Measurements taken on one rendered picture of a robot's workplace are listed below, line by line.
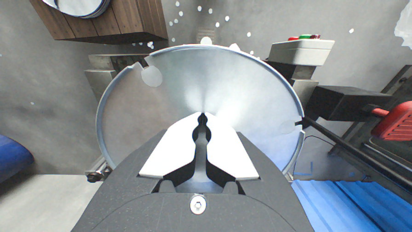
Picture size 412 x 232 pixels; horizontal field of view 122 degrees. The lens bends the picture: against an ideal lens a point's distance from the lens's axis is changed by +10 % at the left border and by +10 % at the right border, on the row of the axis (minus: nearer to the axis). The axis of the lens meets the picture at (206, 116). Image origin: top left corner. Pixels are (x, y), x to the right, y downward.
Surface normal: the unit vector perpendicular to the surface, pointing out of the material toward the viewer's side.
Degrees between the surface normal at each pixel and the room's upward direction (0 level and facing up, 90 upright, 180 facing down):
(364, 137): 90
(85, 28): 0
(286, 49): 90
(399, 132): 0
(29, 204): 90
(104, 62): 0
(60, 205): 90
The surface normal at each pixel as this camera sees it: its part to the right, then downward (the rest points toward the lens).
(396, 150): -1.00, -0.07
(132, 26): 0.00, 0.49
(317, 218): 0.04, -0.87
